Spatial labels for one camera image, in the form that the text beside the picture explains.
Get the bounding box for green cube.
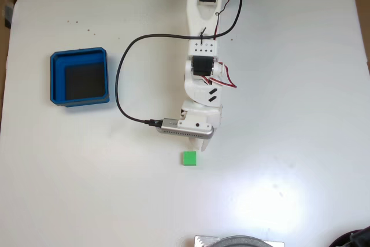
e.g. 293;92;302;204
182;150;198;167

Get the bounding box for blue square box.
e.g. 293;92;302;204
50;46;111;108

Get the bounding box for grey round object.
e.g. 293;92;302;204
212;235;274;247

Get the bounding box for dark maroon round object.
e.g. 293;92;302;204
329;230;353;247

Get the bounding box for black object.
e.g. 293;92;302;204
349;226;370;247

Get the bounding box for silver bar camera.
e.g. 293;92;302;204
156;117;215;140

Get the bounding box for red and white servo wires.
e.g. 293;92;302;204
202;0;238;89

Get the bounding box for black cable tie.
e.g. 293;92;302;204
198;27;208;46

